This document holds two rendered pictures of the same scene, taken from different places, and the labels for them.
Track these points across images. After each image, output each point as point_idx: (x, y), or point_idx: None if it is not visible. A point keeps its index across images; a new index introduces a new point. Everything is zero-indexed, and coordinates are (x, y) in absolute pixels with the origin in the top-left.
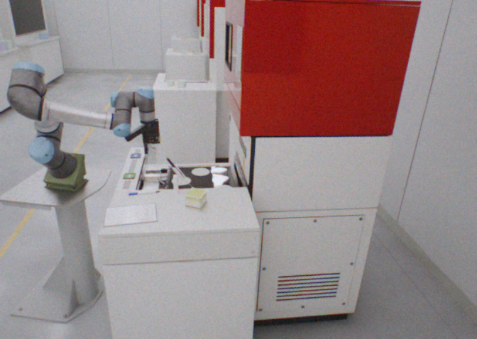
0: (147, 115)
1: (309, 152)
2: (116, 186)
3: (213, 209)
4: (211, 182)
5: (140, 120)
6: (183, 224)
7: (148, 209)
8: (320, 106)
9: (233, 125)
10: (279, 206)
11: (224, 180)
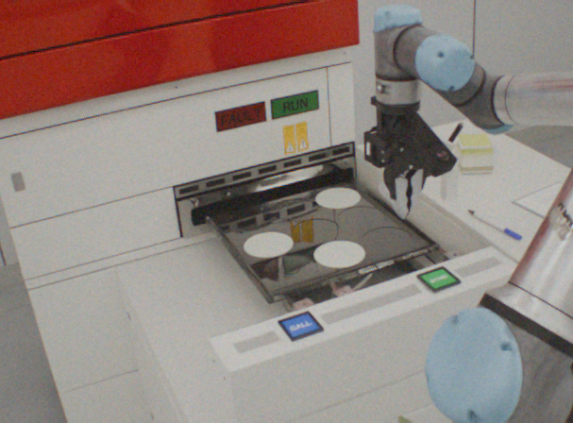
0: (416, 78)
1: None
2: (502, 275)
3: None
4: (318, 216)
5: (416, 104)
6: (536, 162)
7: (540, 199)
8: None
9: (83, 169)
10: None
11: (294, 206)
